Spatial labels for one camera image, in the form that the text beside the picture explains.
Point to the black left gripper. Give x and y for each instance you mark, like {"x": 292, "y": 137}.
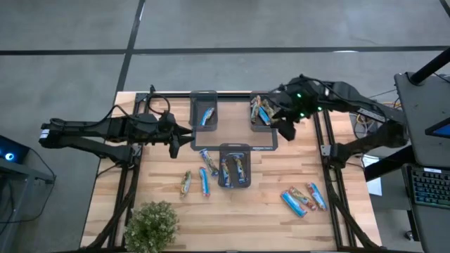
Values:
{"x": 170, "y": 131}

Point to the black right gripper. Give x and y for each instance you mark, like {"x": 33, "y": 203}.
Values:
{"x": 290, "y": 105}

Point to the green and blue granola bar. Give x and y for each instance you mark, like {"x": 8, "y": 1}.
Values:
{"x": 185, "y": 183}

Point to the blue red-ended granola bar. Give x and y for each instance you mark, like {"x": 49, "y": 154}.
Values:
{"x": 204, "y": 182}
{"x": 317, "y": 196}

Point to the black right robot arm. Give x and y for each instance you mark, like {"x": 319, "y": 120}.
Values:
{"x": 369, "y": 109}

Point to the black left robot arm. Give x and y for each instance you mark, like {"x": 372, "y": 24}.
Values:
{"x": 88, "y": 128}

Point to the grey translucent plastic bin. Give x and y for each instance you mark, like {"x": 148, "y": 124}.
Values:
{"x": 258, "y": 128}
{"x": 235, "y": 147}
{"x": 197, "y": 123}

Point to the translucent dark-bordered baking mat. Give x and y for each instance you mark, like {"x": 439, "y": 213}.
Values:
{"x": 211, "y": 148}

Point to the green artificial potted plant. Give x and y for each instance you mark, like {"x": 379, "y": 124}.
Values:
{"x": 151, "y": 226}

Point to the white paper sheet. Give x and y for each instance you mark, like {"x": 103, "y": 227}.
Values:
{"x": 374, "y": 186}

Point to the dark grey computer cart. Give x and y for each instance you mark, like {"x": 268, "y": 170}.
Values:
{"x": 422, "y": 102}

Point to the black round pole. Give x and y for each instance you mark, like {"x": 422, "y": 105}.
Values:
{"x": 430, "y": 66}

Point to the grey metal side stand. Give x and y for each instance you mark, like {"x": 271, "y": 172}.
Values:
{"x": 24, "y": 172}

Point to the monitor with blue screen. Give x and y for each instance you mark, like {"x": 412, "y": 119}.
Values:
{"x": 443, "y": 130}

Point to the backlit black keyboard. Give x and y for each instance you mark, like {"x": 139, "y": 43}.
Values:
{"x": 430, "y": 188}

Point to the black computer with blue light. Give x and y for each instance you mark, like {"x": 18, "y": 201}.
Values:
{"x": 10, "y": 154}

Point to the black frame clamp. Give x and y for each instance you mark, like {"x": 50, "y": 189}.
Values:
{"x": 152, "y": 89}

